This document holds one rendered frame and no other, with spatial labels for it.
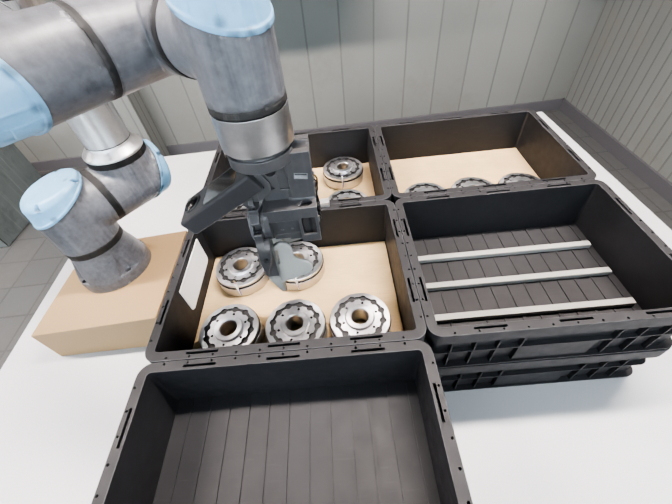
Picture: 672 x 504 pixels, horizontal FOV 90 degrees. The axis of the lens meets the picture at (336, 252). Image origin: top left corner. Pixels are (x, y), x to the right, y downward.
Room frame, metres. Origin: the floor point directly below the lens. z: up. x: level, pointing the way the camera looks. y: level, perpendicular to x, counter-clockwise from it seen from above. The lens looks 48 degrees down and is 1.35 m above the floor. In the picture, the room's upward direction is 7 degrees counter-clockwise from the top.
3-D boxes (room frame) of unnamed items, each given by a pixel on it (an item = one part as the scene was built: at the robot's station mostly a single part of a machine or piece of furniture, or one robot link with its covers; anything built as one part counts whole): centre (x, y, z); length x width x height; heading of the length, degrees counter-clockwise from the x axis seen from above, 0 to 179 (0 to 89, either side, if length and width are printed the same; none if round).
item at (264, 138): (0.33, 0.07, 1.20); 0.08 x 0.08 x 0.05
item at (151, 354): (0.37, 0.08, 0.92); 0.40 x 0.30 x 0.02; 88
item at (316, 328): (0.30, 0.08, 0.86); 0.10 x 0.10 x 0.01
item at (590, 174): (0.65, -0.33, 0.92); 0.40 x 0.30 x 0.02; 88
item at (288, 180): (0.33, 0.06, 1.12); 0.09 x 0.08 x 0.12; 89
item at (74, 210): (0.56, 0.51, 0.96); 0.13 x 0.12 x 0.14; 138
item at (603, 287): (0.35, -0.32, 0.87); 0.40 x 0.30 x 0.11; 88
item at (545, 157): (0.65, -0.33, 0.87); 0.40 x 0.30 x 0.11; 88
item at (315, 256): (0.44, 0.08, 0.86); 0.10 x 0.10 x 0.01
